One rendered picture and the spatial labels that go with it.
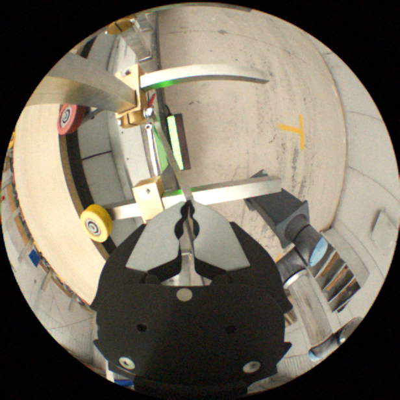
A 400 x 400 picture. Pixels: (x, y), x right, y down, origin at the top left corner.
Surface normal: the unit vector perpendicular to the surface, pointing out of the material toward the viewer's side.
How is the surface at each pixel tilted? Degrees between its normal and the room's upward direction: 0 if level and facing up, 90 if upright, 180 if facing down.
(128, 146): 0
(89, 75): 90
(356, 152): 90
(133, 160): 0
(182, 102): 0
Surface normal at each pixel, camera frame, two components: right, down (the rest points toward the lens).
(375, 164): -0.99, 0.11
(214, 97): 0.08, 0.43
